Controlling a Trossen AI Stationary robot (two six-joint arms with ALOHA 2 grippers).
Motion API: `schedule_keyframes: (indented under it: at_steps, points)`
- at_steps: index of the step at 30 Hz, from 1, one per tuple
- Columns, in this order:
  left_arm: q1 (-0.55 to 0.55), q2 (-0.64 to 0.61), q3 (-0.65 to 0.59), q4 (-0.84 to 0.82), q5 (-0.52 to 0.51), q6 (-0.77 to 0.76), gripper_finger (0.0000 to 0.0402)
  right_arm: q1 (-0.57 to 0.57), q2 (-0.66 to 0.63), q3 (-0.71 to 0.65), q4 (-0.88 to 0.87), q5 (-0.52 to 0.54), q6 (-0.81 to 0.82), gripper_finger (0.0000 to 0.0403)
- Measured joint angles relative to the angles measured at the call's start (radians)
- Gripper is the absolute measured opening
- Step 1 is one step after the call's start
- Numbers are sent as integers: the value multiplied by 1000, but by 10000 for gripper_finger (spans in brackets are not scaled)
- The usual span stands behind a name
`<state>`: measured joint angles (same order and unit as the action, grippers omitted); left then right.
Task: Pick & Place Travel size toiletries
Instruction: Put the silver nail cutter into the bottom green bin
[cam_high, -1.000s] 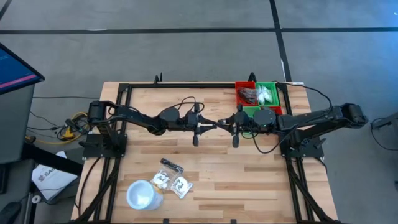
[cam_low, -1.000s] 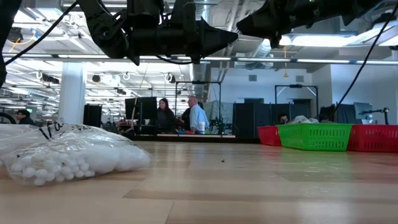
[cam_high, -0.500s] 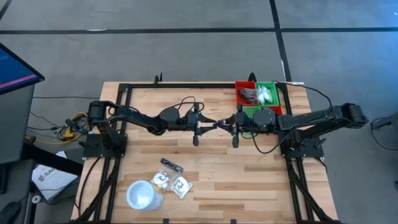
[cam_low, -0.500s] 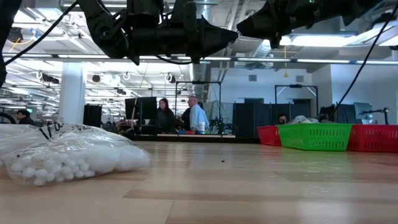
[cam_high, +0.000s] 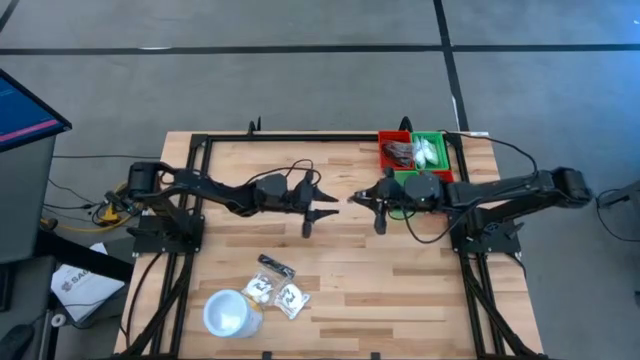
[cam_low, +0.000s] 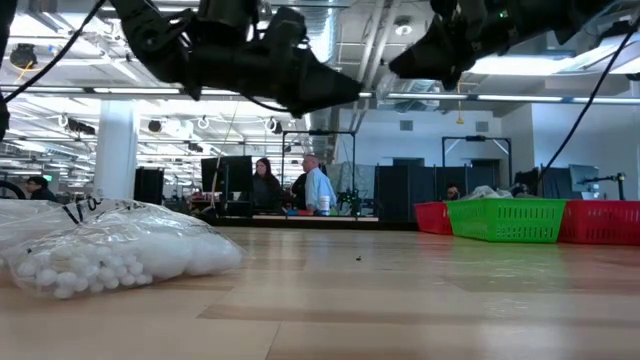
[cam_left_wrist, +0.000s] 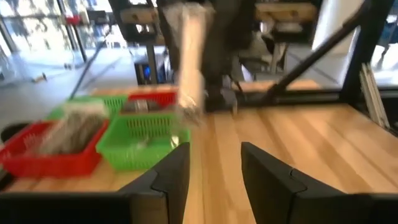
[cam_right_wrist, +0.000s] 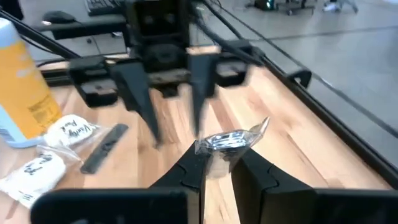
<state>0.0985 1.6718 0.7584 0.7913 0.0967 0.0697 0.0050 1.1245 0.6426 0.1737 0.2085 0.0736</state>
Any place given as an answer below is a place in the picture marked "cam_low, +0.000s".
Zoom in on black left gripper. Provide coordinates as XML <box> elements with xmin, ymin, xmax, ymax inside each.
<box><xmin>189</xmin><ymin>19</ymin><xmax>364</xmax><ymax>119</ymax></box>

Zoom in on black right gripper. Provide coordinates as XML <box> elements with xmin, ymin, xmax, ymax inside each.
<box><xmin>388</xmin><ymin>0</ymin><xmax>521</xmax><ymax>91</ymax></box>

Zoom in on clear plastic bag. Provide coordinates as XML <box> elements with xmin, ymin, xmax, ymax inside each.
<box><xmin>462</xmin><ymin>184</ymin><xmax>514</xmax><ymax>201</ymax></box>

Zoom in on clear bag of cotton balls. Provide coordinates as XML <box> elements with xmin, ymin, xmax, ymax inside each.
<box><xmin>7</xmin><ymin>212</ymin><xmax>251</xmax><ymax>301</ymax></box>
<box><xmin>0</xmin><ymin>197</ymin><xmax>166</xmax><ymax>254</ymax></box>

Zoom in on black computer monitor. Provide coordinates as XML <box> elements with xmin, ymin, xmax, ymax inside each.
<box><xmin>200</xmin><ymin>155</ymin><xmax>255</xmax><ymax>217</ymax></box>

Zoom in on black partition panels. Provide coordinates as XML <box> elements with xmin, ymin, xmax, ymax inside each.
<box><xmin>373</xmin><ymin>164</ymin><xmax>499</xmax><ymax>224</ymax></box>

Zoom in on small red plastic basket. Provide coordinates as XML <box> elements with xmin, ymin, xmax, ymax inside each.
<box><xmin>413</xmin><ymin>201</ymin><xmax>454</xmax><ymax>236</ymax></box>

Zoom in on green plastic basket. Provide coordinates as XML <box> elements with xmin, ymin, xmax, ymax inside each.
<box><xmin>446</xmin><ymin>197</ymin><xmax>569</xmax><ymax>245</ymax></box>

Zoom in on grey monitor back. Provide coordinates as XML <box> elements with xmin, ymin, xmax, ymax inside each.
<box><xmin>568</xmin><ymin>163</ymin><xmax>601</xmax><ymax>195</ymax></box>

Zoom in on black cabinet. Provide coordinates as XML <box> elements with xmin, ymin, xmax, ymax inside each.
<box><xmin>133</xmin><ymin>166</ymin><xmax>166</xmax><ymax>206</ymax></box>

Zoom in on white building column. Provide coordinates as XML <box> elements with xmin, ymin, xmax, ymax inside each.
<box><xmin>93</xmin><ymin>99</ymin><xmax>141</xmax><ymax>201</ymax></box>

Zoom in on long ceiling light strip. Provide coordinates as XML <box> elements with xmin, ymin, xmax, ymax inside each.
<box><xmin>0</xmin><ymin>85</ymin><xmax>640</xmax><ymax>105</ymax></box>

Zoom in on black ceiling device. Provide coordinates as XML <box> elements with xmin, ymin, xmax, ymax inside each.
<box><xmin>8</xmin><ymin>42</ymin><xmax>39</xmax><ymax>70</ymax></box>

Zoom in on black gantry frame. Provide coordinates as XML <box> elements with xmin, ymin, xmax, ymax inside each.
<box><xmin>441</xmin><ymin>134</ymin><xmax>513</xmax><ymax>201</ymax></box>
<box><xmin>281</xmin><ymin>129</ymin><xmax>357</xmax><ymax>221</ymax></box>

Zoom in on silver ribbed ceiling duct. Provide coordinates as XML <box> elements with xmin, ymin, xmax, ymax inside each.
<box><xmin>284</xmin><ymin>0</ymin><xmax>344</xmax><ymax>166</ymax></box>

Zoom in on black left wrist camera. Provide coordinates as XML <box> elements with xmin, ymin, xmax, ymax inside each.
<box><xmin>262</xmin><ymin>4</ymin><xmax>309</xmax><ymax>51</ymax></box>

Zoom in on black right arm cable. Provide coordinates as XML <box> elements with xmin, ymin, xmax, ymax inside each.
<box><xmin>535</xmin><ymin>18</ymin><xmax>640</xmax><ymax>182</ymax></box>

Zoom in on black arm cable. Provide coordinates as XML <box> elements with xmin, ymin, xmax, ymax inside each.
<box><xmin>535</xmin><ymin>18</ymin><xmax>640</xmax><ymax>182</ymax></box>
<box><xmin>0</xmin><ymin>0</ymin><xmax>107</xmax><ymax>105</ymax></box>

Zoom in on black articulated camera stand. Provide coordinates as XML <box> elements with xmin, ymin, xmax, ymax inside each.
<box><xmin>579</xmin><ymin>171</ymin><xmax>628</xmax><ymax>202</ymax></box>

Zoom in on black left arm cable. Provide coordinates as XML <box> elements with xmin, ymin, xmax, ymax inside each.
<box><xmin>0</xmin><ymin>0</ymin><xmax>107</xmax><ymax>105</ymax></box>

